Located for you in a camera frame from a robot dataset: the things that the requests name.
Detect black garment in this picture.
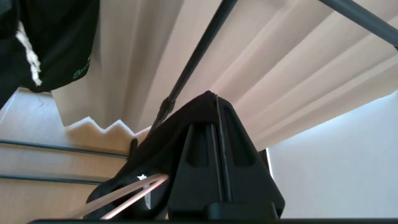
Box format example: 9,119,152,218
83,90,218,220

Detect black shorts with white logo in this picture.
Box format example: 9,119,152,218
0,0,101,110

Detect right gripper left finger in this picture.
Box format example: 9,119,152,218
167,123,223,218

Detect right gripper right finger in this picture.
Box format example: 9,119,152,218
216,96,286,218

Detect black clothes rack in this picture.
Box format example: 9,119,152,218
0,0,398,187

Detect beige curtain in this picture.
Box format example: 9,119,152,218
51,0,398,152

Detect pink clothes hanger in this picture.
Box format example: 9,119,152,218
71,173,170,220

